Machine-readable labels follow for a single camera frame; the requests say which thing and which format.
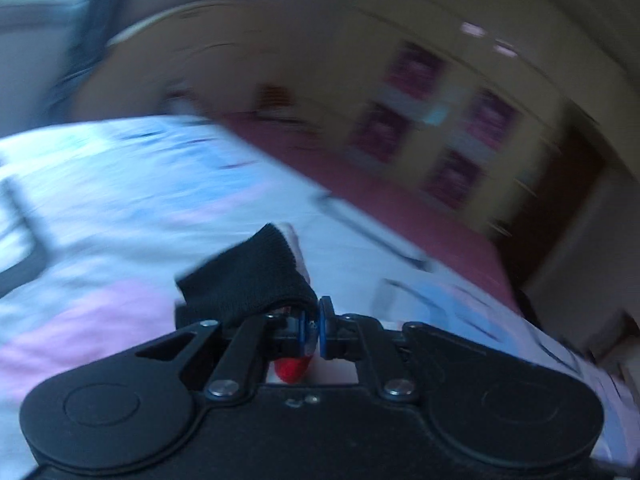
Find white patterned blanket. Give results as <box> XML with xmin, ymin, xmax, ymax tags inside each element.
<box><xmin>0</xmin><ymin>115</ymin><xmax>640</xmax><ymax>480</ymax></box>

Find cream headboard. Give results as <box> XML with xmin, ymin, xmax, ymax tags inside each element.
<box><xmin>75</xmin><ymin>2</ymin><xmax>361</xmax><ymax>123</ymax></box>

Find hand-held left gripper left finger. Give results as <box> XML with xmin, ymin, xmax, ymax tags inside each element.
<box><xmin>135</xmin><ymin>304</ymin><xmax>314</xmax><ymax>402</ymax></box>

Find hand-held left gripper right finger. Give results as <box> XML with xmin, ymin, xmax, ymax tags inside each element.
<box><xmin>318</xmin><ymin>296</ymin><xmax>489</xmax><ymax>403</ymax></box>

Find pink striped bed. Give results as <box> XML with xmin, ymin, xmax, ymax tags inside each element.
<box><xmin>215</xmin><ymin>109</ymin><xmax>523</xmax><ymax>311</ymax></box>

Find dark brown door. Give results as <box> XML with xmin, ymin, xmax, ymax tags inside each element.
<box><xmin>507</xmin><ymin>122</ymin><xmax>608</xmax><ymax>283</ymax></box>

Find magenta wall poster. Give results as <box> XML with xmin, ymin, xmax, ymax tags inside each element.
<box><xmin>350</xmin><ymin>102</ymin><xmax>413</xmax><ymax>163</ymax></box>
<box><xmin>422</xmin><ymin>147</ymin><xmax>486</xmax><ymax>208</ymax></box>
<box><xmin>462</xmin><ymin>87</ymin><xmax>523</xmax><ymax>153</ymax></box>
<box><xmin>382</xmin><ymin>42</ymin><xmax>448</xmax><ymax>101</ymax></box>

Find dark hanging cloth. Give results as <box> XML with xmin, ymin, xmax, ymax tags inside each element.
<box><xmin>60</xmin><ymin>0</ymin><xmax>151</xmax><ymax>96</ymax></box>

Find striped knit sweater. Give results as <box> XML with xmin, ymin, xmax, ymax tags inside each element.
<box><xmin>174</xmin><ymin>222</ymin><xmax>321</xmax><ymax>386</ymax></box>

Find cream wardrobe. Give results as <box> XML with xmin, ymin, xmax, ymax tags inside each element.
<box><xmin>340</xmin><ymin>0</ymin><xmax>571</xmax><ymax>238</ymax></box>

